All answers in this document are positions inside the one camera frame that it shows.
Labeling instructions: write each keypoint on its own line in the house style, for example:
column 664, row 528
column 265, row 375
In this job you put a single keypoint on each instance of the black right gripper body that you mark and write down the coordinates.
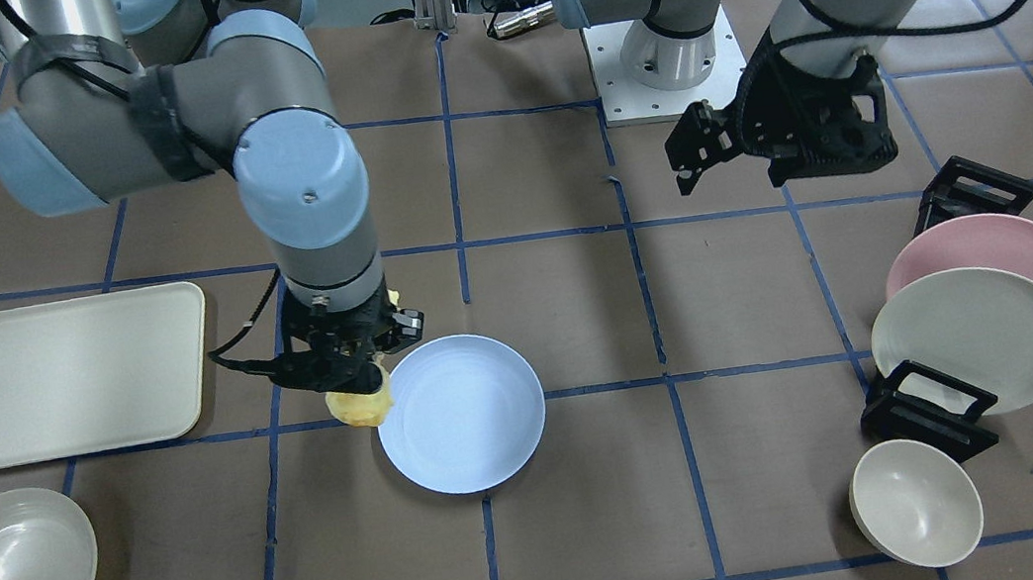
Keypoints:
column 404, row 325

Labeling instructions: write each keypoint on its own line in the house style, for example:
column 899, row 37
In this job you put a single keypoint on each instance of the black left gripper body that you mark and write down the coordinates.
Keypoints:
column 765, row 114

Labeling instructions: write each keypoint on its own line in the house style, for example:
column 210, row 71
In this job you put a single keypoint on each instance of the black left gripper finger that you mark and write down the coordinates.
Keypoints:
column 703, row 137

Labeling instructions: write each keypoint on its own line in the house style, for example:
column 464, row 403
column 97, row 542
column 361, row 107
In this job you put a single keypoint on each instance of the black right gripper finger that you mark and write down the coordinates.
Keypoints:
column 400, row 329

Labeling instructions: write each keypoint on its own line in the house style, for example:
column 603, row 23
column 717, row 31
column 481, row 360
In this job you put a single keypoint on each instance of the light blue plate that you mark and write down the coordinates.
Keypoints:
column 468, row 413

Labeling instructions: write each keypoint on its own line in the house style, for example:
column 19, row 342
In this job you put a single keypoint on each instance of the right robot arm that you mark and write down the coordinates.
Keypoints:
column 119, row 96

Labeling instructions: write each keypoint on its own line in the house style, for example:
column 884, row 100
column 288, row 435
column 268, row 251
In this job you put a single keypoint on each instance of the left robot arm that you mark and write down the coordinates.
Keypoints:
column 817, row 36

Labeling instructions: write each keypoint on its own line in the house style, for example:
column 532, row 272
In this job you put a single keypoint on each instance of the pink plate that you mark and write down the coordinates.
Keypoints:
column 1001, row 242

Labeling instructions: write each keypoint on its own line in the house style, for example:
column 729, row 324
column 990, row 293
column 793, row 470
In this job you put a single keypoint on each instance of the beige plate in rack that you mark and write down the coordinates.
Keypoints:
column 973, row 323

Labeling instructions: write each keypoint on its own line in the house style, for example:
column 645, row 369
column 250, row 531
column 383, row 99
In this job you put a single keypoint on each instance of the black plate rack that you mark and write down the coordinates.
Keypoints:
column 961, row 188

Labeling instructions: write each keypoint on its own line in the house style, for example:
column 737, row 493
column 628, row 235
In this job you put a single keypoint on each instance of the white rectangular tray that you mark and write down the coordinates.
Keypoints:
column 98, row 373

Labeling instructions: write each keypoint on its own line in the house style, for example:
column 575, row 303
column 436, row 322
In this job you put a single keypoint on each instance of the silver metal connector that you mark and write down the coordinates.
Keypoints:
column 521, row 22

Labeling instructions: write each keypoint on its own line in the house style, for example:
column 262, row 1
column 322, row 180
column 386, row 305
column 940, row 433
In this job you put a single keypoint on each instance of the beige bowl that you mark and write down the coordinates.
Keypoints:
column 916, row 504

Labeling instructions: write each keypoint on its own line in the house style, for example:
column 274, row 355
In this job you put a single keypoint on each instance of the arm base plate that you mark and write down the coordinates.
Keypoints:
column 632, row 105

